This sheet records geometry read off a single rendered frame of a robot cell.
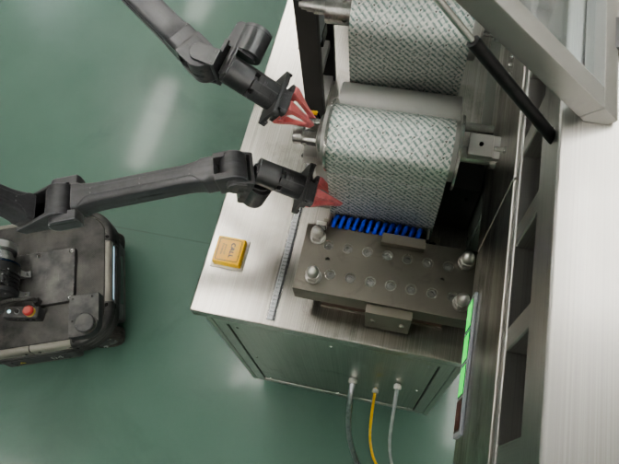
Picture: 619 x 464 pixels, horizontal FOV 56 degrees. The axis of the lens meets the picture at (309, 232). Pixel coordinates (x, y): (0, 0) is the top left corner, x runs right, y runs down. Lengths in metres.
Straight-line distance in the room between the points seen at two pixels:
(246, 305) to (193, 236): 1.16
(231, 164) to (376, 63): 0.37
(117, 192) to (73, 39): 2.20
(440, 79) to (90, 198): 0.77
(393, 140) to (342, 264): 0.33
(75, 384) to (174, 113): 1.29
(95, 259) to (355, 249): 1.29
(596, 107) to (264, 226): 0.95
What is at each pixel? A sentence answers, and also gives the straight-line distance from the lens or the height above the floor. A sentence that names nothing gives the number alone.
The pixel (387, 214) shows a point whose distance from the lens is 1.31.
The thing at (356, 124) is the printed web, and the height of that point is 1.31.
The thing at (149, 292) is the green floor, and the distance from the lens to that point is 2.51.
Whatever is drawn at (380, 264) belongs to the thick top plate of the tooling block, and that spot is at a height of 1.03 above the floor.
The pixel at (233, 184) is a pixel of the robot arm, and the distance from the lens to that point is 1.21.
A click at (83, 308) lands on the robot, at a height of 0.28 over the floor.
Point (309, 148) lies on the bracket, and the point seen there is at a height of 1.14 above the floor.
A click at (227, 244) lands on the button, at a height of 0.92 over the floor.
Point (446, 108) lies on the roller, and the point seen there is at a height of 1.23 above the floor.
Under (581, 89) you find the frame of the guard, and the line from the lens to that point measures 0.72.
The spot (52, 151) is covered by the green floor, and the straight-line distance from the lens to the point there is 3.02.
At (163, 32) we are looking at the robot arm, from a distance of 1.21.
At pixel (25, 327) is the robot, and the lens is 2.39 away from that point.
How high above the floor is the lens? 2.24
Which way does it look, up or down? 65 degrees down
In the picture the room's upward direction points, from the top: 9 degrees counter-clockwise
